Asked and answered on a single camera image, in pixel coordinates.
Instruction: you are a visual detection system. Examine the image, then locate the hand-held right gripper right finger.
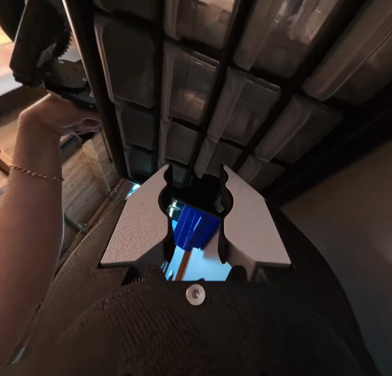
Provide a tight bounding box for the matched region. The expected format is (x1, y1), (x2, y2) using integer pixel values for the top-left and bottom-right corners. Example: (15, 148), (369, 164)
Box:
(219, 165), (291, 268)

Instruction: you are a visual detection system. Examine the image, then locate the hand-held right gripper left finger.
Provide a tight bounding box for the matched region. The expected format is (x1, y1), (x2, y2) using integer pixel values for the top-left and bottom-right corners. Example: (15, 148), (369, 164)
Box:
(100, 164), (173, 266)

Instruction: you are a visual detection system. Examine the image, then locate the black drawer cabinet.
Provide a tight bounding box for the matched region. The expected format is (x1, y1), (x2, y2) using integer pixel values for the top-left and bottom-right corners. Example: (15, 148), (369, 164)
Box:
(60, 0), (392, 206)

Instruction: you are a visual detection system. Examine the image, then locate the person's left forearm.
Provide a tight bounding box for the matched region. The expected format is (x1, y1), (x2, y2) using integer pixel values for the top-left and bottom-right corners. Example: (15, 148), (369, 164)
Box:
(0, 150), (66, 364)

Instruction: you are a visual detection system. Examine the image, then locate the person's left hand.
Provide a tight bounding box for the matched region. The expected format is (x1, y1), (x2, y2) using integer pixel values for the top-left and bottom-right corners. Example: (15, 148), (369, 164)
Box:
(17, 93), (102, 156)

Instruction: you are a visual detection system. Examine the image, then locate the wooden plank panel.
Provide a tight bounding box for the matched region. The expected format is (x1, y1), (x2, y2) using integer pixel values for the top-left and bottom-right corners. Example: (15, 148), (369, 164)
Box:
(60, 131), (126, 230)

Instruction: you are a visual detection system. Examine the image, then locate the set of translucent drawers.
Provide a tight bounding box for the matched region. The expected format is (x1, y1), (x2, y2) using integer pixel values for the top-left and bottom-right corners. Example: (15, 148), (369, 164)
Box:
(92, 0), (392, 193)

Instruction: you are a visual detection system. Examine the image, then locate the thin chain bracelet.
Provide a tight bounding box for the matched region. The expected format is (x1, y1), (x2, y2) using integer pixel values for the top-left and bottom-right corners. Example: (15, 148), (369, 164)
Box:
(9, 164), (65, 182)

